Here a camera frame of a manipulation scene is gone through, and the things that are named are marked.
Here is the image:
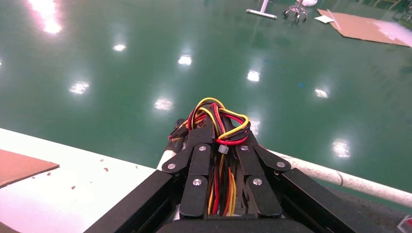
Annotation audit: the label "dark grey table mat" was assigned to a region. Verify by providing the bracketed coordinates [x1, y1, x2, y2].
[313, 187, 412, 233]

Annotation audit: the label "flat cardboard sheet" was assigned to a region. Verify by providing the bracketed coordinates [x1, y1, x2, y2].
[316, 8, 412, 49]

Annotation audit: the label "chrome chair base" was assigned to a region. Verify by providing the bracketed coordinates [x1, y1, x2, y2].
[283, 0, 309, 24]

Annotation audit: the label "cardboard box with dividers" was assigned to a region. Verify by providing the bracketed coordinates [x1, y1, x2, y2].
[0, 149, 61, 233]

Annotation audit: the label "grey power supply coloured wires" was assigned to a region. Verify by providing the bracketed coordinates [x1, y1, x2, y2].
[168, 97, 252, 217]

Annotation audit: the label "short white rail pipe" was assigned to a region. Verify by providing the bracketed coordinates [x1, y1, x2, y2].
[156, 149, 177, 171]

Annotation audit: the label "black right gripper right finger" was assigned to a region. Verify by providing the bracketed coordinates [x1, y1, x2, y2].
[236, 130, 388, 233]

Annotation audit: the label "white red area sign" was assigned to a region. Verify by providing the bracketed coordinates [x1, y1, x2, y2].
[396, 214, 412, 233]

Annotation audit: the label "white paper sheet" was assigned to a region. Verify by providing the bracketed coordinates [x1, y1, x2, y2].
[314, 15, 336, 24]

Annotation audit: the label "white stand leg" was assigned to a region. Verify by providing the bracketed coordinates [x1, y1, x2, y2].
[246, 0, 278, 20]

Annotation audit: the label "long white rail pipe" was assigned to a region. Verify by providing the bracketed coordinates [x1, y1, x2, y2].
[267, 149, 412, 208]

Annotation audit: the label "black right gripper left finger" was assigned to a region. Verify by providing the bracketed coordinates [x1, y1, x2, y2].
[83, 124, 216, 233]

